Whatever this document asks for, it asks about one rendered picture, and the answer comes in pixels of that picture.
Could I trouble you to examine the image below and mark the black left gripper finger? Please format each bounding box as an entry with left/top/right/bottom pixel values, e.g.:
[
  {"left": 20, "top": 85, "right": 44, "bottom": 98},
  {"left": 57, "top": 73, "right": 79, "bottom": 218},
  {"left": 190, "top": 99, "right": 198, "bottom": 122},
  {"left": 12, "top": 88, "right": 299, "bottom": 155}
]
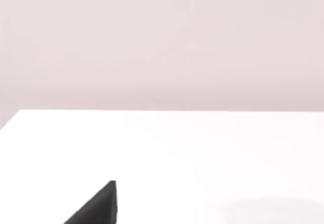
[{"left": 63, "top": 180, "right": 118, "bottom": 224}]

